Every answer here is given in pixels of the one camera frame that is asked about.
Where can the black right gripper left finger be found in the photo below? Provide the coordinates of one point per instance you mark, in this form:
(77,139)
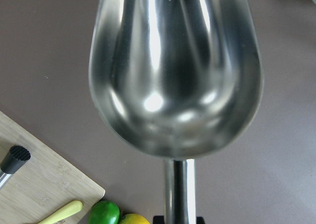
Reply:
(158,220)

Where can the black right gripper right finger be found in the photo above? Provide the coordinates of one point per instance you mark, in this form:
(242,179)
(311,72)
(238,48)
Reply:
(200,220)

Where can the stainless steel ice scoop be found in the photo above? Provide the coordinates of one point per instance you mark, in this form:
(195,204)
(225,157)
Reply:
(176,79)

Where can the upper whole lemon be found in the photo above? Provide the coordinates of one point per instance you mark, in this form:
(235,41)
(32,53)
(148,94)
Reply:
(133,219)

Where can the green lime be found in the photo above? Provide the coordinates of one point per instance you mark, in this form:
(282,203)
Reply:
(104,212)

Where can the yellow plastic knife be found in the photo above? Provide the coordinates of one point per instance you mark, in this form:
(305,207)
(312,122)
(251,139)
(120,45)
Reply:
(64,212)

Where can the bamboo cutting board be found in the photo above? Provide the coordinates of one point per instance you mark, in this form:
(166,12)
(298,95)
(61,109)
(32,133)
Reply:
(44,184)

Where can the steel muddler black tip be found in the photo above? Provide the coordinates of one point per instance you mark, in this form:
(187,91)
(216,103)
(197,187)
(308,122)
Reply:
(16,157)

